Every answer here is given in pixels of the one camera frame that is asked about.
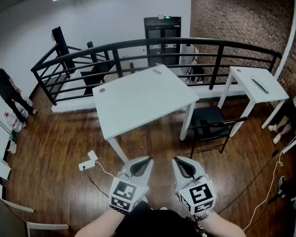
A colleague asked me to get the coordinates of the white power strip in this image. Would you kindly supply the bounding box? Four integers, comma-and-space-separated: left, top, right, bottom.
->
78, 161, 96, 172

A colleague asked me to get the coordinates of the large white table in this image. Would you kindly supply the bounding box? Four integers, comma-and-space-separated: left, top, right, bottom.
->
92, 64, 200, 163

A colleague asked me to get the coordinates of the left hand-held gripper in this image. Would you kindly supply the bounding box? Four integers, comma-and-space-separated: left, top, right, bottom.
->
109, 156, 154, 215

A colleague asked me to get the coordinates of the black glass door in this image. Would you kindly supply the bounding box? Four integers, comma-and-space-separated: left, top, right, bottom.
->
144, 16, 182, 68

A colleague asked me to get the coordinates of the white furniture frame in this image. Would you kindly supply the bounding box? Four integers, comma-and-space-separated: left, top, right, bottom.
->
0, 193, 70, 237

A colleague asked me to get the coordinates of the thin white cable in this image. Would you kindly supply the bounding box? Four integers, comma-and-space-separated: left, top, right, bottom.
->
93, 160, 119, 180

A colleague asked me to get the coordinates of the long grey tool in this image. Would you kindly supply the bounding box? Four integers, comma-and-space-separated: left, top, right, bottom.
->
251, 77, 270, 94

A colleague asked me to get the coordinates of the white wall pipe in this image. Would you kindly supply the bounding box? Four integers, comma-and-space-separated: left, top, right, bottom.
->
273, 0, 296, 80

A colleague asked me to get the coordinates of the silver metal wristwatch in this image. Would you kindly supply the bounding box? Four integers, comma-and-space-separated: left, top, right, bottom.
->
193, 207, 216, 222

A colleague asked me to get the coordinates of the metal stand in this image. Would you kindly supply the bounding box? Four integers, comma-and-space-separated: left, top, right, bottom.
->
0, 112, 12, 135

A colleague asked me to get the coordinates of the black chair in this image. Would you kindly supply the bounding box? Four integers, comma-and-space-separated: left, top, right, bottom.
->
189, 106, 249, 159

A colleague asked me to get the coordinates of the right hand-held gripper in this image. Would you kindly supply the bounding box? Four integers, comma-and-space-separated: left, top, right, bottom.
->
172, 156, 217, 216

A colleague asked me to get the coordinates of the dark bead bracelet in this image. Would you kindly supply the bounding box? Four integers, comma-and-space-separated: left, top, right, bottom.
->
109, 204, 131, 216

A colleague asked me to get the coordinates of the long white cable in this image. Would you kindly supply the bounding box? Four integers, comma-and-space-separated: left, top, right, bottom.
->
243, 134, 296, 233

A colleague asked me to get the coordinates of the black metal railing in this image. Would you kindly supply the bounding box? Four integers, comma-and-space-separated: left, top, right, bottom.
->
31, 37, 283, 106

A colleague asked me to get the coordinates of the long black cable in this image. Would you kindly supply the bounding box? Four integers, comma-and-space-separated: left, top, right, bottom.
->
217, 149, 279, 214

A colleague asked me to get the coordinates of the thin black cable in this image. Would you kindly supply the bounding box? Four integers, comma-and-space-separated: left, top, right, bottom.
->
83, 169, 110, 198

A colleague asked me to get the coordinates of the white bag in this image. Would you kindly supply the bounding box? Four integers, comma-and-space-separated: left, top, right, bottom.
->
6, 139, 17, 155

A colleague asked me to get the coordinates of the black square pillar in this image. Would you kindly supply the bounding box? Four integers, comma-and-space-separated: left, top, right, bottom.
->
51, 26, 76, 74

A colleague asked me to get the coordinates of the person's left forearm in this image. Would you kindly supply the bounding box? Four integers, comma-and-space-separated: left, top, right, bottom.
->
74, 207, 129, 237

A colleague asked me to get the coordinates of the person's black clothing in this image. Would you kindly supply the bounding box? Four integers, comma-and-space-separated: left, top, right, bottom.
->
113, 200, 203, 237

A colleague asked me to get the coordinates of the small white table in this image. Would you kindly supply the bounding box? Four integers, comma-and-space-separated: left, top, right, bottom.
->
217, 66, 290, 138

